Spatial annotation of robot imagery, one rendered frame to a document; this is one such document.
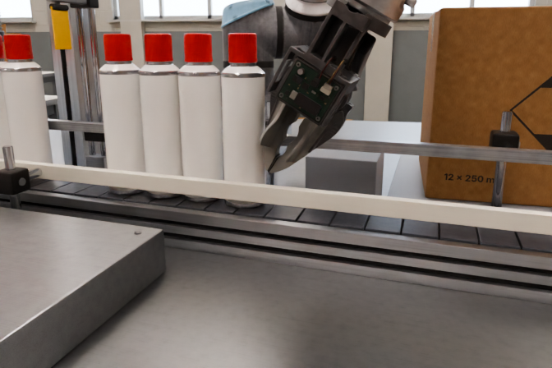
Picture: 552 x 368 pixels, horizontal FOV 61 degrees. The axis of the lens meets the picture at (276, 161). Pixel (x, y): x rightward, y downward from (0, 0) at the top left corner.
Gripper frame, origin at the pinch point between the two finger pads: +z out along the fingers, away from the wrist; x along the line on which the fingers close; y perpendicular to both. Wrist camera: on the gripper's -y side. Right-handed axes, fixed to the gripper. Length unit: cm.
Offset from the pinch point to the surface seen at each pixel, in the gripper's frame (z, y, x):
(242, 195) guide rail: 4.1, 4.5, -0.6
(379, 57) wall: 28, -541, -38
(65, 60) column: 11.1, -12.7, -41.2
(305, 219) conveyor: 2.3, 4.2, 6.9
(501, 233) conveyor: -8.0, 1.6, 24.8
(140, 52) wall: 178, -500, -306
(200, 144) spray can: 2.6, 2.7, -8.7
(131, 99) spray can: 3.3, 1.9, -19.6
